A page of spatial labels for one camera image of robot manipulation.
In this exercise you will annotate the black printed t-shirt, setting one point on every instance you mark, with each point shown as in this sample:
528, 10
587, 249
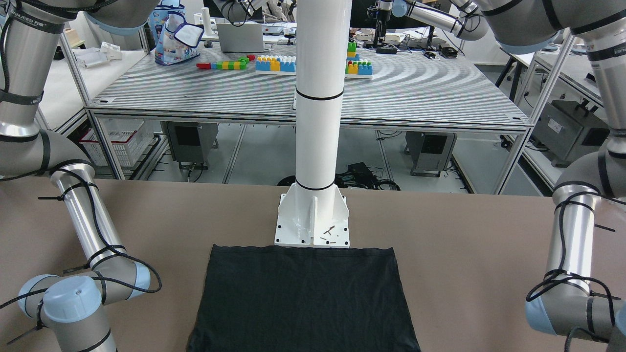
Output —
296, 299

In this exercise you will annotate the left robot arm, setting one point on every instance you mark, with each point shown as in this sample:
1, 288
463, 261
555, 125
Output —
569, 302

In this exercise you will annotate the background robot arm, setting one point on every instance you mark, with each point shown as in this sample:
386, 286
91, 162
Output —
470, 25

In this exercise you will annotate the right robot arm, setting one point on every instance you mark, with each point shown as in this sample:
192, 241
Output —
71, 306

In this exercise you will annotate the toy brick set green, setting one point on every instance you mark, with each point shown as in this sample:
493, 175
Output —
355, 66

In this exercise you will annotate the toy brick set blue yellow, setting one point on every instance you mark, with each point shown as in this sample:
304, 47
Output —
271, 64

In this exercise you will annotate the toy brick row coloured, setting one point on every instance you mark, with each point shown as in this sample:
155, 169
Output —
240, 64

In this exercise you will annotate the silver laptop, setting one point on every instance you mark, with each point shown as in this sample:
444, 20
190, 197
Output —
243, 38

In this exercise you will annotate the white plastic basket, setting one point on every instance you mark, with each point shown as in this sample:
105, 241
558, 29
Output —
129, 140

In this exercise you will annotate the blue white bag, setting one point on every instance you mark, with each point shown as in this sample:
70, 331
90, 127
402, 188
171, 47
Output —
176, 39

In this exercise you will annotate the grey control box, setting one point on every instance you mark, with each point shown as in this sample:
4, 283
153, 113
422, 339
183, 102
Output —
569, 131

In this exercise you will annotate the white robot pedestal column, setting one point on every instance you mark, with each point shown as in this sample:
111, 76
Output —
313, 212

